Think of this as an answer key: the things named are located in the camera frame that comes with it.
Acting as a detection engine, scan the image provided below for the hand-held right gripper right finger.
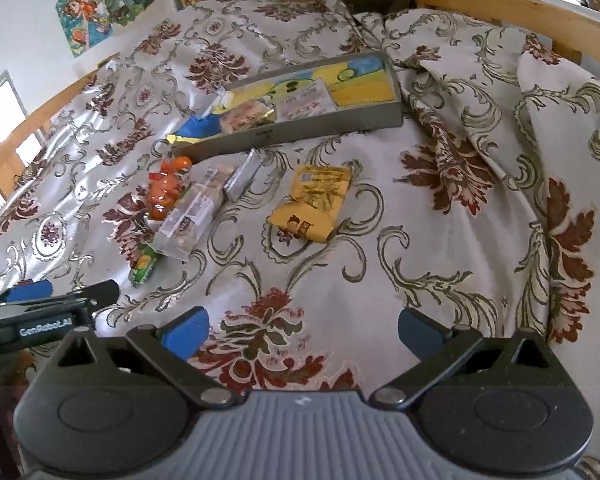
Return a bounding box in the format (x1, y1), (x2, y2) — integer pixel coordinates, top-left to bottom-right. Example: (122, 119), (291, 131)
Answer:
(369, 307), (557, 408)

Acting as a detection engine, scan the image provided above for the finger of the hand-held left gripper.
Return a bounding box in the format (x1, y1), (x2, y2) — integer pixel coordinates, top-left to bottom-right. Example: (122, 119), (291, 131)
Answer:
(42, 280), (120, 314)
(0, 280), (54, 307)

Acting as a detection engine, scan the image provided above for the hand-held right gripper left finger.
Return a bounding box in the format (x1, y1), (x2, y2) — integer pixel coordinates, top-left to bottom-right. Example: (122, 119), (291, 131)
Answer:
(55, 305), (238, 408)

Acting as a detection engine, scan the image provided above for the green candy packet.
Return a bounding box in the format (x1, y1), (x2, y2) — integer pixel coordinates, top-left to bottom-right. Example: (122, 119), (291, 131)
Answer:
(129, 247), (162, 288)

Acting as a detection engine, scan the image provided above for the clear nut bar packet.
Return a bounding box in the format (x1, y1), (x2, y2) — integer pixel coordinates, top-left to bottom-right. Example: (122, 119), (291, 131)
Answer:
(152, 166), (229, 262)

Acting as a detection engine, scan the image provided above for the orange snack packet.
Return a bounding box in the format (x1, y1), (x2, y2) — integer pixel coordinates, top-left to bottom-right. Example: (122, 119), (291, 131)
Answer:
(147, 156), (194, 222)

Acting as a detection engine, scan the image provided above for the silver clear snack packet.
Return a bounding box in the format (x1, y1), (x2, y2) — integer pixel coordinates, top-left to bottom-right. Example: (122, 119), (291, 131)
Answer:
(223, 148), (264, 201)

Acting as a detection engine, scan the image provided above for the yellow snack packet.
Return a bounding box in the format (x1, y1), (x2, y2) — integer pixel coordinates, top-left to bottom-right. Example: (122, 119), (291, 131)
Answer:
(266, 164), (354, 244)

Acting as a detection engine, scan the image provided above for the pink clear snack packet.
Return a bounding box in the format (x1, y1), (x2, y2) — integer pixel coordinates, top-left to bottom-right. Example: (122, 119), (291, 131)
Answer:
(219, 99), (277, 135)

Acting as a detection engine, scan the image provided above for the grey tray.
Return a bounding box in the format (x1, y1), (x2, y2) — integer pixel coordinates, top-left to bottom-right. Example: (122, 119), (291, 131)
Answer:
(171, 51), (403, 162)

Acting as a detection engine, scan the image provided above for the white red-print snack packet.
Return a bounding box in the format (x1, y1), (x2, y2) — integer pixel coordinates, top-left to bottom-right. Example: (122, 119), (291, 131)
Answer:
(275, 81), (339, 122)

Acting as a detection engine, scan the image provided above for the floral satin blanket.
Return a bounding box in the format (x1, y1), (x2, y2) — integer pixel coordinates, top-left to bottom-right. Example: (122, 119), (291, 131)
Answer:
(0, 0), (600, 480)

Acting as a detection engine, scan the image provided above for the window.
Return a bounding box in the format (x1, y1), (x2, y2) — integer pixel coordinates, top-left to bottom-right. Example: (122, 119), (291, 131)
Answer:
(0, 72), (47, 211)

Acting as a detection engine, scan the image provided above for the frog painting sheet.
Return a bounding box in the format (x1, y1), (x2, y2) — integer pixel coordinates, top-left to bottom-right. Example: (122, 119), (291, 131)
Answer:
(167, 55), (398, 143)

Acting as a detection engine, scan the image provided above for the orange-haired cartoon painting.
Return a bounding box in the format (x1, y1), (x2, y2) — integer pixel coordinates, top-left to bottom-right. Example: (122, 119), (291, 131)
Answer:
(55, 0), (115, 57)

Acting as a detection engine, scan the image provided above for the wooden bed frame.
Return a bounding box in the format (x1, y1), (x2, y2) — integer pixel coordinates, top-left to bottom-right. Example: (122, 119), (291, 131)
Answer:
(0, 0), (600, 196)

